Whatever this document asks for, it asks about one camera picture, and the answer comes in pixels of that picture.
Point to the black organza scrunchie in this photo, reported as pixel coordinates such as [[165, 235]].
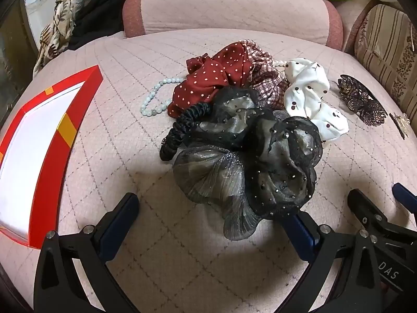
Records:
[[260, 156]]

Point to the red framed white tray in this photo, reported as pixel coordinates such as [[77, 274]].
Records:
[[49, 169]]

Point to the dark wooden glass cabinet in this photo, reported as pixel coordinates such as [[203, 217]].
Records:
[[13, 55]]

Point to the black cloth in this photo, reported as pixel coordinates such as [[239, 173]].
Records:
[[97, 22]]

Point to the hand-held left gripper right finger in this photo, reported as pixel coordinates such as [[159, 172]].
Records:
[[299, 234]]

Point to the pink pillow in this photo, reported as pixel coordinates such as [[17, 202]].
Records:
[[228, 9]]

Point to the floral print scarf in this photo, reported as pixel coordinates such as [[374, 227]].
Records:
[[58, 29]]

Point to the pink quilted bed cover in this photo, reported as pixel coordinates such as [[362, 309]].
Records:
[[163, 267]]

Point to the dark butterfly hair clip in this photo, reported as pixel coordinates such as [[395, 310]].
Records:
[[358, 99]]

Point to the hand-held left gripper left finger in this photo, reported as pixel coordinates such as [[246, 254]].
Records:
[[117, 228]]

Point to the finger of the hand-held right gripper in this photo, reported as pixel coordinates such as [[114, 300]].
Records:
[[361, 205], [407, 200]]

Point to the white cherry print scrunchie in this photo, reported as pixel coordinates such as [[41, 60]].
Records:
[[306, 84]]

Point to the red plaid scrunchie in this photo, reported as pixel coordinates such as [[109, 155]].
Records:
[[267, 84]]

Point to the red polka dot scrunchie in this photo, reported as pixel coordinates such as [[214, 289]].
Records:
[[202, 84]]

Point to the striped floral cushion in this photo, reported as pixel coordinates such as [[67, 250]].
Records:
[[387, 39]]

